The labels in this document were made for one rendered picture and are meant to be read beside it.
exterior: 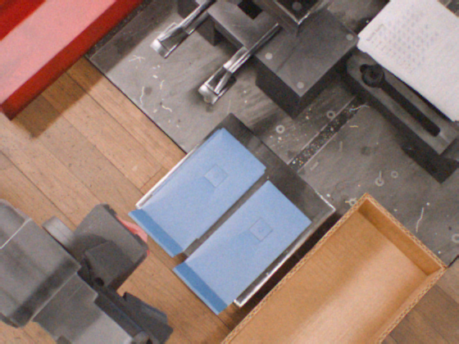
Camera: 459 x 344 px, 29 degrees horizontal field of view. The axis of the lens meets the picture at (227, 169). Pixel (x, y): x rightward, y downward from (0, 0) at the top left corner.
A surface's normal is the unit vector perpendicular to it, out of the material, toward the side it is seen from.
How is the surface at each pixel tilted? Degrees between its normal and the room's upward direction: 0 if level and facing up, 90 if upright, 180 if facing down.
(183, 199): 0
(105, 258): 61
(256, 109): 0
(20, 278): 29
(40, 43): 0
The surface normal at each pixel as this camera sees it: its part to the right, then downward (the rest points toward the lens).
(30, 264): 0.39, 0.09
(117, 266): 0.63, -0.72
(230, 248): 0.03, -0.25
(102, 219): -0.31, 0.12
